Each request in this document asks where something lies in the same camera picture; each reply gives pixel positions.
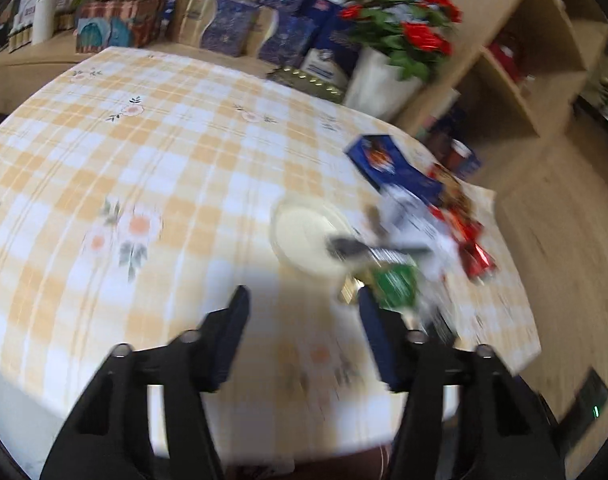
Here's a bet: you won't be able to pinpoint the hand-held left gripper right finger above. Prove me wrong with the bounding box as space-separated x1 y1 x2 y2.
358 287 567 480

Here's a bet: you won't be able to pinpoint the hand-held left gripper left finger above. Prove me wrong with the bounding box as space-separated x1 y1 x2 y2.
39 285 252 480

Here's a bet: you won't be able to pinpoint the green packet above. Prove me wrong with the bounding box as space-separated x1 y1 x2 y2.
371 260 420 311

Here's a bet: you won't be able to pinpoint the black plastic fork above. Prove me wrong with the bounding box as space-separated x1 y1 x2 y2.
325 236 432 261

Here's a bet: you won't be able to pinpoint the red foil packet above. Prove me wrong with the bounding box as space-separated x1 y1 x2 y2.
456 237 499 283

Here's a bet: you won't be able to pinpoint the red cigarette pack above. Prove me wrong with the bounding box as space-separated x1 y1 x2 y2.
429 205 485 248

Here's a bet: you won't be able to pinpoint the brown printed snack wrapper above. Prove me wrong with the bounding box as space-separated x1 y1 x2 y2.
429 162 477 211

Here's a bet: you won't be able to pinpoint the blue snack bag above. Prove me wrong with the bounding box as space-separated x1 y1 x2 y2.
345 133 445 206

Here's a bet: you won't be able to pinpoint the red paper cup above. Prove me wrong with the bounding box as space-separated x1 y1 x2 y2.
449 140 472 171

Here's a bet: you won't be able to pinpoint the black device with green light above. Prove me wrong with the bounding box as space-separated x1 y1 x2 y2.
559 367 608 453

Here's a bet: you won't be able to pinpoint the tray of small bottles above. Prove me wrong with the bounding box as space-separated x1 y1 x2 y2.
269 66 347 103

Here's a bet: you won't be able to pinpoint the red roses in white vase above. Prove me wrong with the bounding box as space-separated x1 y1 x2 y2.
340 0 464 121

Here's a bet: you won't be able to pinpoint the blue and white carton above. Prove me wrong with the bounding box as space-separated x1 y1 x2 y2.
301 0 365 93

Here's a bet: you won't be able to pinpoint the wooden shelf unit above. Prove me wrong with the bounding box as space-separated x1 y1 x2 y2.
394 0 608 196

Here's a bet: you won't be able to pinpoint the dark counter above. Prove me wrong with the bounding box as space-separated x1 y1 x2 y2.
574 80 608 133

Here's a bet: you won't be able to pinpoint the pink blossoms in patterned planter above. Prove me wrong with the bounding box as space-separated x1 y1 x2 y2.
49 0 170 54

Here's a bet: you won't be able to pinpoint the orange flowers in ribbed vase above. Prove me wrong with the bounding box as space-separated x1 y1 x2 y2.
24 0 75 45

